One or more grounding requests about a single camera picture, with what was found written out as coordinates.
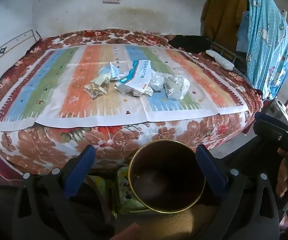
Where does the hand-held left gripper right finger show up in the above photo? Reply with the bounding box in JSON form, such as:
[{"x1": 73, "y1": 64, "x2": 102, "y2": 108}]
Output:
[{"x1": 195, "y1": 144, "x2": 280, "y2": 240}]

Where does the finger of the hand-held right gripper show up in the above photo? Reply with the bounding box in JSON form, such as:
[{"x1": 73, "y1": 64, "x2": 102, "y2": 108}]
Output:
[
  {"x1": 254, "y1": 112, "x2": 288, "y2": 133},
  {"x1": 253, "y1": 120, "x2": 288, "y2": 153}
]

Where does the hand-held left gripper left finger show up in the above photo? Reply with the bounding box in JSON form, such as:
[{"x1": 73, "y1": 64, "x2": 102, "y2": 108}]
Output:
[{"x1": 12, "y1": 144, "x2": 96, "y2": 240}]

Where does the brown round bin gold rim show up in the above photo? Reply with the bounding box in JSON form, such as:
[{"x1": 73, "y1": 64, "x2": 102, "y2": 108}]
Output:
[{"x1": 128, "y1": 139, "x2": 206, "y2": 213}]

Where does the yellowish clear packet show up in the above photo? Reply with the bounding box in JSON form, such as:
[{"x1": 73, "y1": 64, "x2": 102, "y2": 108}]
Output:
[{"x1": 84, "y1": 74, "x2": 109, "y2": 100}]

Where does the white printed plastic bag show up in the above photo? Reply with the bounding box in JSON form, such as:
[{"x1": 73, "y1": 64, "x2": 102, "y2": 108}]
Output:
[{"x1": 162, "y1": 74, "x2": 190, "y2": 101}]

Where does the blue face mask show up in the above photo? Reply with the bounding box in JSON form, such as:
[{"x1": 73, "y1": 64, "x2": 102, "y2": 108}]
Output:
[{"x1": 98, "y1": 62, "x2": 127, "y2": 80}]

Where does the clear plastic bag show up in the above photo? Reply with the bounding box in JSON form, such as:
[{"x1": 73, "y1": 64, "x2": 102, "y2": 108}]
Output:
[{"x1": 149, "y1": 70, "x2": 165, "y2": 91}]

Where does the white blue plastic package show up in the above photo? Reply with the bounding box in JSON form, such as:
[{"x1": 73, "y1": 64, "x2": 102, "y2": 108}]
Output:
[{"x1": 114, "y1": 59, "x2": 155, "y2": 97}]

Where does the bed with striped mat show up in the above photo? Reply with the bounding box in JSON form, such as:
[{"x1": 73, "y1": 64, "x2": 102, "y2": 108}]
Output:
[{"x1": 0, "y1": 29, "x2": 263, "y2": 182}]

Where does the blue dotted cartoon cloth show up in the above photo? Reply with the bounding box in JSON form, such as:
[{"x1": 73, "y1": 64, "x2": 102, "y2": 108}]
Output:
[{"x1": 236, "y1": 0, "x2": 288, "y2": 100}]

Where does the striped colourful mat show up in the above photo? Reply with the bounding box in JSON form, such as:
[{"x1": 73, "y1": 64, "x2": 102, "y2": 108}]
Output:
[{"x1": 0, "y1": 44, "x2": 249, "y2": 132}]

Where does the white rolled cloth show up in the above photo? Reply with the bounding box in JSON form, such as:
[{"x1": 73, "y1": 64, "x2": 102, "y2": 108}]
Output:
[{"x1": 206, "y1": 50, "x2": 234, "y2": 70}]

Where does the black cloth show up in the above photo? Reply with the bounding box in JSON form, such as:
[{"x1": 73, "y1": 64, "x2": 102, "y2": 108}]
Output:
[{"x1": 171, "y1": 35, "x2": 213, "y2": 54}]

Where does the mustard hanging garment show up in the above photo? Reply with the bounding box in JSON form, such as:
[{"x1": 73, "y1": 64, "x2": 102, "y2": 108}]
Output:
[{"x1": 201, "y1": 0, "x2": 248, "y2": 53}]

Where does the white headboard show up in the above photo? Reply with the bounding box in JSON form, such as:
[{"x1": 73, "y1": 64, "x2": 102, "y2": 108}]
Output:
[{"x1": 0, "y1": 29, "x2": 42, "y2": 74}]

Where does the metal bed rail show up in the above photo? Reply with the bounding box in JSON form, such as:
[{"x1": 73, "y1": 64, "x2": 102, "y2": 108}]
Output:
[{"x1": 210, "y1": 41, "x2": 249, "y2": 77}]

